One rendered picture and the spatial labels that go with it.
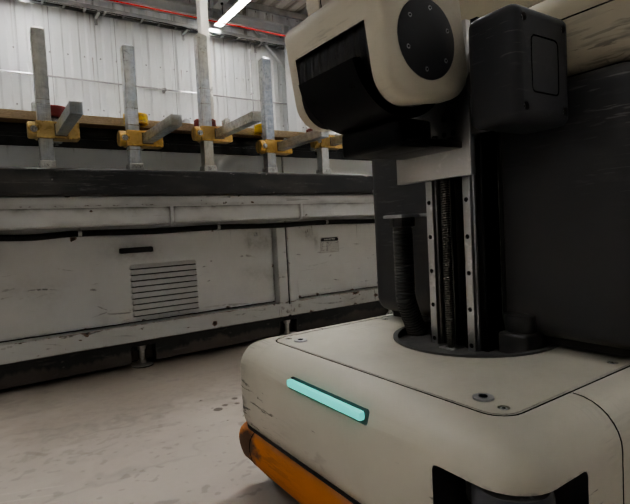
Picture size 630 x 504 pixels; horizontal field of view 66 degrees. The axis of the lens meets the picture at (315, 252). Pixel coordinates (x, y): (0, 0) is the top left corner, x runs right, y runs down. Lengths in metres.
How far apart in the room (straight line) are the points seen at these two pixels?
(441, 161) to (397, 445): 0.44
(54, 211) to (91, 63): 7.81
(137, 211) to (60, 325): 0.49
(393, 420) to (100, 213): 1.26
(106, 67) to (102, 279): 7.69
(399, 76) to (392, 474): 0.48
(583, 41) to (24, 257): 1.66
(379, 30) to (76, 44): 8.89
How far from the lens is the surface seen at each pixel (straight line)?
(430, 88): 0.69
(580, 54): 0.82
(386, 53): 0.65
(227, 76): 10.16
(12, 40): 9.35
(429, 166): 0.83
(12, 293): 1.88
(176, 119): 1.43
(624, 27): 0.80
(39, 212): 1.65
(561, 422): 0.59
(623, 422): 0.67
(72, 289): 1.89
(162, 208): 1.72
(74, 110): 1.37
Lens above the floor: 0.49
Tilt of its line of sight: 3 degrees down
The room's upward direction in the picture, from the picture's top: 3 degrees counter-clockwise
